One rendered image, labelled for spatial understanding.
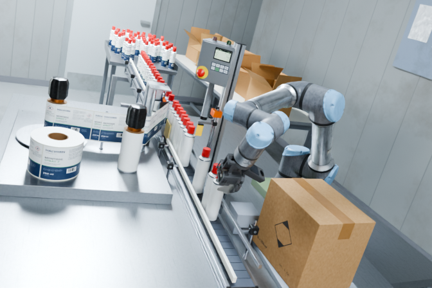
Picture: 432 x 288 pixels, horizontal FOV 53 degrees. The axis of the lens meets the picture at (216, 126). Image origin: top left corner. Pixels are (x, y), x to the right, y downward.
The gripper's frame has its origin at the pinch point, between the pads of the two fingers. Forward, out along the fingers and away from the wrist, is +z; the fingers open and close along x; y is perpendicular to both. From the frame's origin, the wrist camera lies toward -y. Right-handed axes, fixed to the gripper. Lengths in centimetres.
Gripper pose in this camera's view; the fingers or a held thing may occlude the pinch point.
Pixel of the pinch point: (227, 190)
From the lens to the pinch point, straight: 156.5
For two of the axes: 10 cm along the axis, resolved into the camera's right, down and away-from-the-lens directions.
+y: -9.3, -1.1, -3.5
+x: 1.4, 7.8, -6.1
